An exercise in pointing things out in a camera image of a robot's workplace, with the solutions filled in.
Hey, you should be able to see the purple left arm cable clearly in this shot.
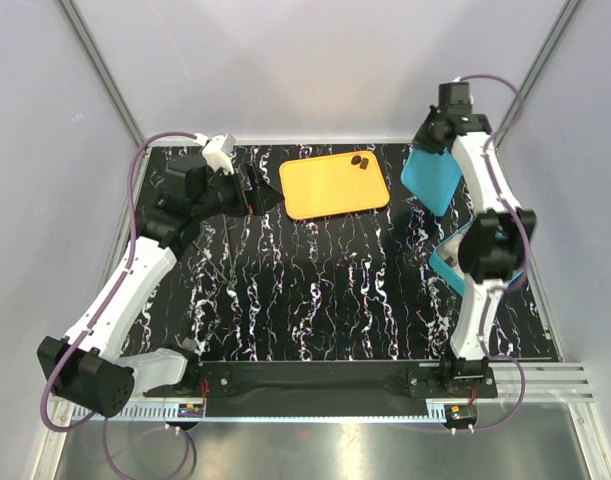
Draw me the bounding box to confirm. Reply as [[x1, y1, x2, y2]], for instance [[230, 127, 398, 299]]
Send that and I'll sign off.
[[38, 130, 209, 477]]

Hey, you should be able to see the orange plastic tray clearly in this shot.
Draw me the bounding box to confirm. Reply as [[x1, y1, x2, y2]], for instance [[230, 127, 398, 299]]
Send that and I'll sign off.
[[279, 151, 390, 220]]

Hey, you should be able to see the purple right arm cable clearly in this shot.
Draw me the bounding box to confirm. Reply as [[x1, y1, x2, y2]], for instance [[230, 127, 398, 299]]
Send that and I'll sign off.
[[449, 74, 531, 434]]

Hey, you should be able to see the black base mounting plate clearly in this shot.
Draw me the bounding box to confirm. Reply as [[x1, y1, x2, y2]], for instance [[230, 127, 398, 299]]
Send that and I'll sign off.
[[145, 360, 498, 420]]

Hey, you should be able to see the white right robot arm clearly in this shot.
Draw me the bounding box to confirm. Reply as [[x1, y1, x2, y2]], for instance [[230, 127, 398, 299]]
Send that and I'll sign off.
[[413, 77, 537, 397]]

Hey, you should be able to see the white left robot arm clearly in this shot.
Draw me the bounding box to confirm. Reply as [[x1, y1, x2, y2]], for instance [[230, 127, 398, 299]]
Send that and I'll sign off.
[[37, 154, 284, 418]]

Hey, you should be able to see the teal tin box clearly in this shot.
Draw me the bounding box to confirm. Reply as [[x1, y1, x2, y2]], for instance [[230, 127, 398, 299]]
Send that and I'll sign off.
[[429, 217, 533, 295]]

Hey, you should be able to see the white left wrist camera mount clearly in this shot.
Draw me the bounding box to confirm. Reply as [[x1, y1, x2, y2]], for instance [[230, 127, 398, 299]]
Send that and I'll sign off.
[[201, 133, 235, 175]]

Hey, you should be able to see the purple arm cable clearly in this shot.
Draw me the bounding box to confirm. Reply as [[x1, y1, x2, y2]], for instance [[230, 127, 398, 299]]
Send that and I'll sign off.
[[449, 74, 531, 434], [38, 130, 209, 477]]

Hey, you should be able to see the aluminium cable duct rail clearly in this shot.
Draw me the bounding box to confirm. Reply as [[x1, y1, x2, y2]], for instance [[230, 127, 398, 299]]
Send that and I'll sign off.
[[74, 403, 206, 422]]

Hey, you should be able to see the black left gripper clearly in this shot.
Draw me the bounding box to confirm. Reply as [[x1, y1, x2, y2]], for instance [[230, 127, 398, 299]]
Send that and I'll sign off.
[[193, 162, 285, 222]]

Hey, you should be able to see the teal tin lid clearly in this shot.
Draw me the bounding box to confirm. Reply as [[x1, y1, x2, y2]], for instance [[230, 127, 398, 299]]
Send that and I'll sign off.
[[400, 147, 462, 217]]

